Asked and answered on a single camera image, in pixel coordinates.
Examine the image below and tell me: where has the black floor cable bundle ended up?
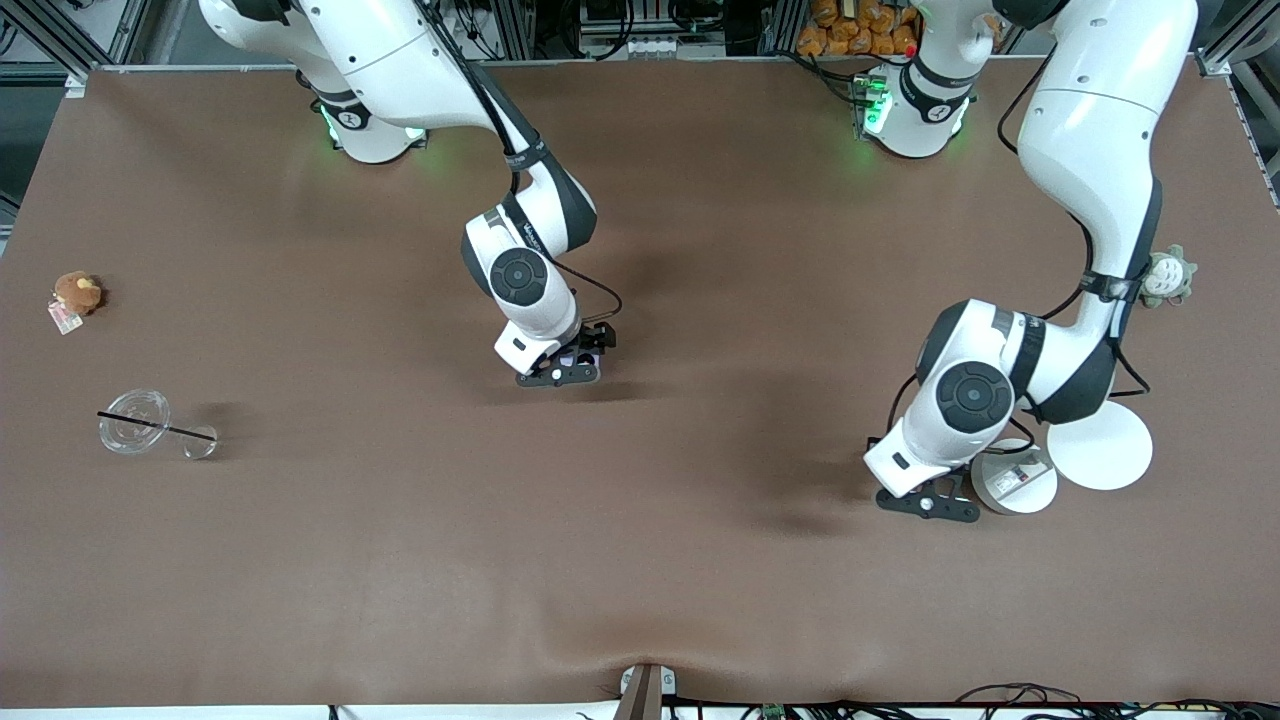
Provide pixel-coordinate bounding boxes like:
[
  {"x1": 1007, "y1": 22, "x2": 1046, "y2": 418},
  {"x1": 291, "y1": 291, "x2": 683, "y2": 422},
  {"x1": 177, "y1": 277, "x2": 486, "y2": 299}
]
[{"x1": 955, "y1": 682, "x2": 1280, "y2": 720}]

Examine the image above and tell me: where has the black drinking straw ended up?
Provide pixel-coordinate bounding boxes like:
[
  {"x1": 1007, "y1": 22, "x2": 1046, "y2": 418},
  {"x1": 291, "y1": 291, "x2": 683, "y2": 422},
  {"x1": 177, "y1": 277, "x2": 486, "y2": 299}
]
[{"x1": 96, "y1": 409, "x2": 219, "y2": 443}]

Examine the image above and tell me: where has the brown plush toy with tag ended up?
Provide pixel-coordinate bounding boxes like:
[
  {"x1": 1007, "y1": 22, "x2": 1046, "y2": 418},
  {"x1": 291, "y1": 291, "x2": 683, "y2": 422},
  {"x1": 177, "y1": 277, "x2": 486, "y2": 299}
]
[{"x1": 47, "y1": 270, "x2": 107, "y2": 337}]

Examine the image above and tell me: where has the clear plastic cup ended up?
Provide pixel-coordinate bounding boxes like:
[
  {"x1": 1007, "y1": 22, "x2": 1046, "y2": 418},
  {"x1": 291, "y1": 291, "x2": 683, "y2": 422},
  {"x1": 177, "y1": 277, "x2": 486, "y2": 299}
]
[{"x1": 97, "y1": 388, "x2": 219, "y2": 462}]

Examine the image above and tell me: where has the white round lid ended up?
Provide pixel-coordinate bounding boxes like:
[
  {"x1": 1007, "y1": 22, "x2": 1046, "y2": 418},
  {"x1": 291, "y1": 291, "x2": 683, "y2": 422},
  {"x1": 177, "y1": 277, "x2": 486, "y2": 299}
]
[{"x1": 1045, "y1": 398, "x2": 1155, "y2": 493}]

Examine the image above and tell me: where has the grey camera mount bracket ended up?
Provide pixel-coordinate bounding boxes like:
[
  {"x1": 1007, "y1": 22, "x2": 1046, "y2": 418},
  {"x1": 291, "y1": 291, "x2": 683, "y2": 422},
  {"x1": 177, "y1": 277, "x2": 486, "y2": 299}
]
[{"x1": 618, "y1": 662, "x2": 678, "y2": 720}]

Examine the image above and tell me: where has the grey totoro plush toy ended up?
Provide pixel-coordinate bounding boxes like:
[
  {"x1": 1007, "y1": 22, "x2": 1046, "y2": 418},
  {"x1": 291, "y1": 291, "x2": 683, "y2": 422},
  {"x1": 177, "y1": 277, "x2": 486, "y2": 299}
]
[{"x1": 1140, "y1": 244, "x2": 1199, "y2": 310}]

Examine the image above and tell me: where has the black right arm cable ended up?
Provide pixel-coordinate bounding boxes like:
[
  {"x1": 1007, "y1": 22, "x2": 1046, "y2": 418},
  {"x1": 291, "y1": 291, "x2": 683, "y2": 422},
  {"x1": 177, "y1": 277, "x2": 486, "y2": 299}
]
[{"x1": 425, "y1": 0, "x2": 624, "y2": 323}]

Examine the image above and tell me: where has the white round container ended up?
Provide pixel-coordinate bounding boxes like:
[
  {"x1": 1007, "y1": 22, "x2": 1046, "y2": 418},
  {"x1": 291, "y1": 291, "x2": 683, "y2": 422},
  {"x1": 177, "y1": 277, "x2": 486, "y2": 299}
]
[{"x1": 970, "y1": 438, "x2": 1059, "y2": 517}]

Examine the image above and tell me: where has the aluminium frame profile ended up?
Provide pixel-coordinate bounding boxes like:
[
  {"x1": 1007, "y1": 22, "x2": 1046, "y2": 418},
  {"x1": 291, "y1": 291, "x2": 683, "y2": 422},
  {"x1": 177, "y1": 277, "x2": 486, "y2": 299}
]
[
  {"x1": 0, "y1": 0, "x2": 153, "y2": 79},
  {"x1": 1195, "y1": 0, "x2": 1280, "y2": 211}
]

